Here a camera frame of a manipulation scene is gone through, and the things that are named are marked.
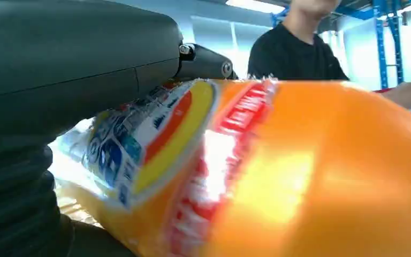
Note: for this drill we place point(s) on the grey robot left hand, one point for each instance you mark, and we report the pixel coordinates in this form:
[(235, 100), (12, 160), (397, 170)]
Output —
[(67, 53)]

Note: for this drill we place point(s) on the orange drink bottle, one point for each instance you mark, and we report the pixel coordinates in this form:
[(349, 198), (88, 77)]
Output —
[(262, 177)]

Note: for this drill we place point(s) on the robot left arm ribbed sleeve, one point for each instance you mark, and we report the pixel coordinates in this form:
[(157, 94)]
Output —
[(17, 202)]

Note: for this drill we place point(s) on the ceiling light panel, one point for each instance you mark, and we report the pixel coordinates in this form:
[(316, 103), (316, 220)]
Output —
[(255, 5)]

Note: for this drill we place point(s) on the person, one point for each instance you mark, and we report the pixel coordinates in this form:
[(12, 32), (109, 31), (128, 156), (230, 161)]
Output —
[(290, 56)]

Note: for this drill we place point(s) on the blue shelf upright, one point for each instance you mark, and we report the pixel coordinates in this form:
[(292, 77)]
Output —
[(386, 42)]

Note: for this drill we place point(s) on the person's hand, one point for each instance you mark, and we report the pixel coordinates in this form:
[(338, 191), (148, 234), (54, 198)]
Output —
[(405, 95)]

